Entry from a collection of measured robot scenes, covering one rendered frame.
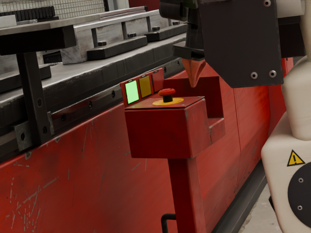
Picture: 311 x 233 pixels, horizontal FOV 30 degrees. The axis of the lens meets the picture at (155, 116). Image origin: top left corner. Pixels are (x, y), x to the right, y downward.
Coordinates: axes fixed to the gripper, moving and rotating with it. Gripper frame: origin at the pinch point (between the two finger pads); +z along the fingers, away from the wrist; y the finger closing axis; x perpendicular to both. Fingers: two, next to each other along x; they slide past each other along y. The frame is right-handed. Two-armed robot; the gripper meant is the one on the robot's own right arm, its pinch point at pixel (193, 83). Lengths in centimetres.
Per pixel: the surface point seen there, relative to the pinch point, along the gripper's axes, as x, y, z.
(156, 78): -0.4, 10.5, 0.9
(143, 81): 5.9, 10.6, 0.3
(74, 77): 23.5, 18.1, -2.8
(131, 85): 11.3, 10.6, 0.1
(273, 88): -172, 30, 46
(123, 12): -82, 71, 2
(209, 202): -56, 14, 60
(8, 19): 39.4, 22.3, -16.7
